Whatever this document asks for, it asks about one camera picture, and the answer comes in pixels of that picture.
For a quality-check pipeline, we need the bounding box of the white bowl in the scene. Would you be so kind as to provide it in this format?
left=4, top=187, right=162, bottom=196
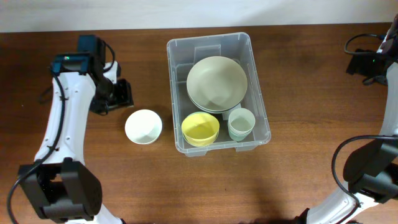
left=124, top=110, right=162, bottom=144

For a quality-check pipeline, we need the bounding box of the yellow bowl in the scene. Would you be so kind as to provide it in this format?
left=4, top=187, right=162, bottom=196
left=181, top=113, right=220, bottom=147

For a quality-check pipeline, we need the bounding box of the cream plate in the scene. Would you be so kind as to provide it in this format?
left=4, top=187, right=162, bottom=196
left=186, top=56, right=248, bottom=113

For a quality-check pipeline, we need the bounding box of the clear plastic storage bin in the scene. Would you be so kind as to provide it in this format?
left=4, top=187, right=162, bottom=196
left=167, top=32, right=271, bottom=157

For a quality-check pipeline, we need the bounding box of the beige plate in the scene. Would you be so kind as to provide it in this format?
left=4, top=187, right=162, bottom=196
left=188, top=93, right=244, bottom=114

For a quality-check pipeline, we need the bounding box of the cream plastic cup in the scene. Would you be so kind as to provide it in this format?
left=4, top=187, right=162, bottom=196
left=228, top=108, right=256, bottom=134

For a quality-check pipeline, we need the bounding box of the grey plastic cup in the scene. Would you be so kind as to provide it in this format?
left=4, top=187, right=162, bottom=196
left=228, top=125, right=252, bottom=136

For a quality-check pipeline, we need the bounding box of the green plastic cup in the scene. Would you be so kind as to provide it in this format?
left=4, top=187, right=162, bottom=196
left=229, top=132, right=249, bottom=141

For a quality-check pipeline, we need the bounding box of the mint green bowl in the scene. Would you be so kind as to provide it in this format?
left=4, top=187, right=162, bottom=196
left=187, top=111, right=206, bottom=117

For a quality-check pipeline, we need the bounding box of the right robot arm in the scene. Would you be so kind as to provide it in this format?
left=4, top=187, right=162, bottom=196
left=294, top=19, right=397, bottom=224

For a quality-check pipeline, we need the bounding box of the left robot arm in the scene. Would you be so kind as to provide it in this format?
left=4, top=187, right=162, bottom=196
left=12, top=35, right=134, bottom=223

